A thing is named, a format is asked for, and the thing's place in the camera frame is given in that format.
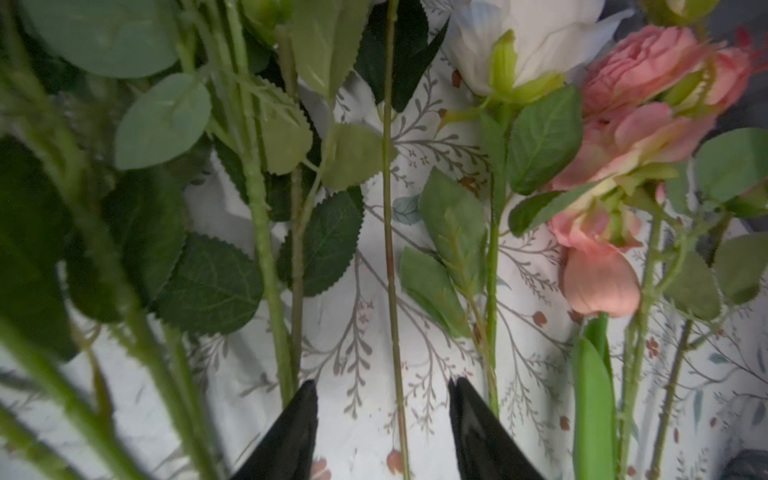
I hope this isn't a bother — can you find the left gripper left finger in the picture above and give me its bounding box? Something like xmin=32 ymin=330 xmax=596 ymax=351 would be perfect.
xmin=231 ymin=380 xmax=318 ymax=480

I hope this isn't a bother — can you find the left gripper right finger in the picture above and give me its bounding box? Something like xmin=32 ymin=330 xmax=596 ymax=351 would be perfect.
xmin=448 ymin=377 xmax=543 ymax=480

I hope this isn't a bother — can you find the flower bunch on table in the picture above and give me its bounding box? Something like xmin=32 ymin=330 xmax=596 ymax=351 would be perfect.
xmin=0 ymin=0 xmax=768 ymax=480

